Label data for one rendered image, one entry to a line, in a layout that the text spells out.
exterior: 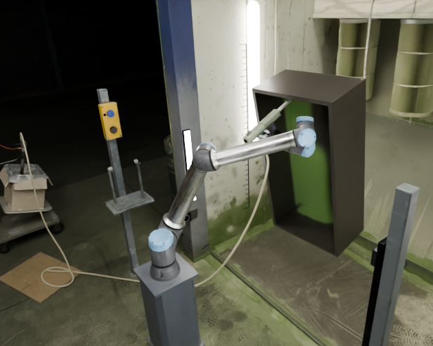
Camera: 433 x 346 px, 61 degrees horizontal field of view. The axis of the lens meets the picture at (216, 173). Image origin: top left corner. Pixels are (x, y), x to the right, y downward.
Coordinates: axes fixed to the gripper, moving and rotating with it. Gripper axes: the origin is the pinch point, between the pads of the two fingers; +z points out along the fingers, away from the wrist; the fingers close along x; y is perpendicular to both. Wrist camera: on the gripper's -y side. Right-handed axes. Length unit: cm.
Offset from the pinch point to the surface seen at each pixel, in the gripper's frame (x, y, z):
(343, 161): 25, 32, -39
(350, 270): 20, 159, -32
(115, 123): -40, -13, 99
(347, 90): 40, -9, -37
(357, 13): 148, 0, 16
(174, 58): 16, -33, 79
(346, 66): 139, 43, 25
